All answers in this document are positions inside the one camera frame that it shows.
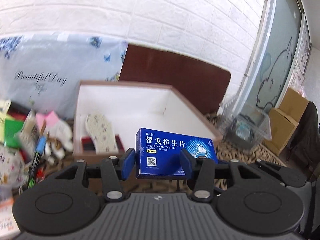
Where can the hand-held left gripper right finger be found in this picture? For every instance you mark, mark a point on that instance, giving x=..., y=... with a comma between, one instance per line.
x=187, y=163

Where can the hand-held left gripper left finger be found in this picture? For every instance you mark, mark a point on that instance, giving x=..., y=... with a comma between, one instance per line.
x=128, y=163

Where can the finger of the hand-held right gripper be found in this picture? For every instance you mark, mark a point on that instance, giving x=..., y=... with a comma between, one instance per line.
x=268, y=165

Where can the blue medicine box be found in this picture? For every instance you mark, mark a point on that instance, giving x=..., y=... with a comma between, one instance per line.
x=162, y=150

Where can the floral print insole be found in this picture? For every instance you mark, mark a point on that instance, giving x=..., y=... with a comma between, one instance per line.
x=100, y=130

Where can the red box with black insert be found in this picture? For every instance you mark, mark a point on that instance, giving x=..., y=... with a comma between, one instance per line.
x=87, y=143

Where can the brown cardboard box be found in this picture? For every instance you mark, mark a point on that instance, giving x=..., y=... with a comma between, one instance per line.
x=140, y=105

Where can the cardboard carton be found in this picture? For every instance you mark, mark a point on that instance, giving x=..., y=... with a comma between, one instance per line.
x=295, y=102
x=281, y=130

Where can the clear plastic container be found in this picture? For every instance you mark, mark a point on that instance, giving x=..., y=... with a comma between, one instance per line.
x=245, y=127

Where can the dark cloth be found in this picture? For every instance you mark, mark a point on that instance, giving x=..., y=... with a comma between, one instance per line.
x=307, y=135

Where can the plush toy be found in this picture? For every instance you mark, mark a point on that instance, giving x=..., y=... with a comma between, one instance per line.
x=62, y=132

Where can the blue capped marker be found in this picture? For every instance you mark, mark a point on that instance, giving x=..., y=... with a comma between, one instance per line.
x=41, y=146

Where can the pink sticky note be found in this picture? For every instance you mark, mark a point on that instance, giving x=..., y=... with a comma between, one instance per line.
x=48, y=118

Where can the dark brown board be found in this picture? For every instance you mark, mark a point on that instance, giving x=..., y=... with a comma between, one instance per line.
x=175, y=67

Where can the bag of beads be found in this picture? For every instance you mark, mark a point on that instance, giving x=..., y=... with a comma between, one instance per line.
x=30, y=130

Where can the cartoon print pouch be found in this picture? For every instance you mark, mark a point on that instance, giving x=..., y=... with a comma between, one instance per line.
x=10, y=165

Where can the green box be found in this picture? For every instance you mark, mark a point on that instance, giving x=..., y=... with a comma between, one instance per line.
x=13, y=132

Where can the floral plastic bag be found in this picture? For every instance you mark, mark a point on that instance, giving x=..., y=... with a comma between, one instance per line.
x=62, y=62

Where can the frosted glass door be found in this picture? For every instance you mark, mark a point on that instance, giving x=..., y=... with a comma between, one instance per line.
x=280, y=42

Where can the white and yellow medicine box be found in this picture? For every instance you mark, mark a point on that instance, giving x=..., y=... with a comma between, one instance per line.
x=3, y=110

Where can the wall notice poster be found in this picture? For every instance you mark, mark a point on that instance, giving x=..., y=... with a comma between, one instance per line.
x=301, y=55

